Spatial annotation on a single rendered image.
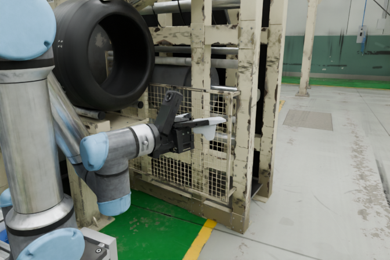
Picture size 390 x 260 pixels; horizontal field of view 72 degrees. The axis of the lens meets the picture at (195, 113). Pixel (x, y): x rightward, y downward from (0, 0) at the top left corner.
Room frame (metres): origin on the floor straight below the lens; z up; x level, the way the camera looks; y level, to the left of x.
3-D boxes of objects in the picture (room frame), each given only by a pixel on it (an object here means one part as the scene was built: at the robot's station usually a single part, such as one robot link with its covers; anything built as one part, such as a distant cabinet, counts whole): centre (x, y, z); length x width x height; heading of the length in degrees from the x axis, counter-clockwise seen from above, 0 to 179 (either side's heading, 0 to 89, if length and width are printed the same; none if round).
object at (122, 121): (1.54, 0.55, 0.80); 0.37 x 0.36 x 0.02; 147
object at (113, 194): (0.57, 0.20, 0.94); 0.11 x 0.08 x 0.11; 40
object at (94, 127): (1.43, 0.62, 0.83); 0.36 x 0.09 x 0.06; 57
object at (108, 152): (0.56, 0.19, 1.04); 0.11 x 0.08 x 0.09; 130
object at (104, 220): (1.67, 0.77, 0.02); 0.27 x 0.27 x 0.04; 57
